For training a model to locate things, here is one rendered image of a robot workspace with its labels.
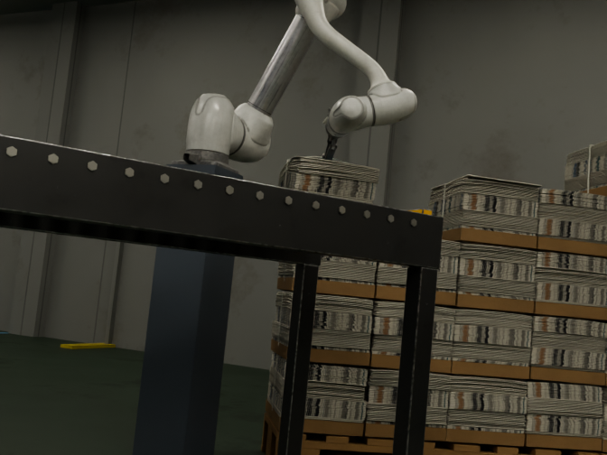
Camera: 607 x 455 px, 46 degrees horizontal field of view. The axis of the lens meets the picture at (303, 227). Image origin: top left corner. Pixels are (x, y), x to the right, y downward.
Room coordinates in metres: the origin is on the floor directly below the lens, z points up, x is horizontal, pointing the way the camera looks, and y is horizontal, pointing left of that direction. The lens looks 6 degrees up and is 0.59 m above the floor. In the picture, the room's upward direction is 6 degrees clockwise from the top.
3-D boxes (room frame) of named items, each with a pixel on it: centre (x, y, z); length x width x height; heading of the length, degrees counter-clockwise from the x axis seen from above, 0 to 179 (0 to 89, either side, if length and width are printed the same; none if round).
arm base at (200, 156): (2.47, 0.37, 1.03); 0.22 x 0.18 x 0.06; 156
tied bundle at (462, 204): (2.67, -0.66, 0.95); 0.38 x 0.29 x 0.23; 9
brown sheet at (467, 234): (2.67, -0.66, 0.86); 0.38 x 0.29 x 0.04; 9
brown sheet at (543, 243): (2.72, -0.95, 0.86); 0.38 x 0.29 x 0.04; 9
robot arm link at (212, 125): (2.50, 0.36, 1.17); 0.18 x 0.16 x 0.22; 150
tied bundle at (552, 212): (2.72, -0.95, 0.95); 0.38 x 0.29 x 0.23; 9
